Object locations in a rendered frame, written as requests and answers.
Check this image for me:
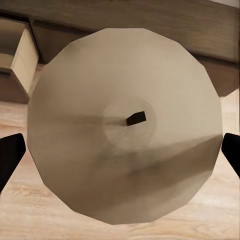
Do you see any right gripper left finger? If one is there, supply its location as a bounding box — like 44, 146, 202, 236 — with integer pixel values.
0, 133, 26, 193

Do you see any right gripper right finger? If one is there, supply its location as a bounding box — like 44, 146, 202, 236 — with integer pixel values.
221, 132, 240, 178

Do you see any pillar candle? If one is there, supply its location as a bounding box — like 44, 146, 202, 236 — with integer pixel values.
27, 28, 224, 225

